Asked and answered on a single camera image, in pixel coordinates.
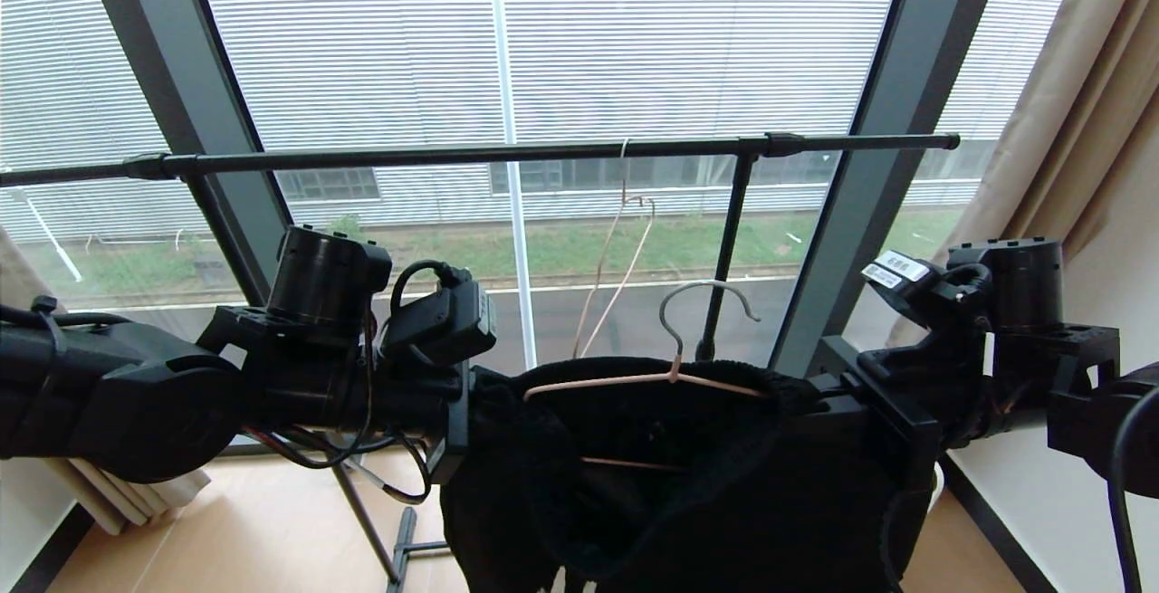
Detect beige curtain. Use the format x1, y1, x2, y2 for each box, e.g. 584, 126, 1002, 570
0, 226, 212, 537
887, 0, 1159, 349

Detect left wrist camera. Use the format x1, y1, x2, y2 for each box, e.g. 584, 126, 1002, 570
380, 281, 498, 368

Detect pink clothes hanger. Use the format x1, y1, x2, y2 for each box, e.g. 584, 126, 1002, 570
523, 281, 767, 473
572, 138, 656, 360

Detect black clothes rack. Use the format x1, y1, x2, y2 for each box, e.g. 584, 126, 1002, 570
0, 132, 962, 593

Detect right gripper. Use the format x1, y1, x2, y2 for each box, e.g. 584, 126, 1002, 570
809, 335, 990, 487

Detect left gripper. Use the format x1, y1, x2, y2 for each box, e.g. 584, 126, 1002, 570
347, 362, 474, 487

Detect black shorts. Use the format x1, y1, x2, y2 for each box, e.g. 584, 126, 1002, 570
441, 356, 935, 593

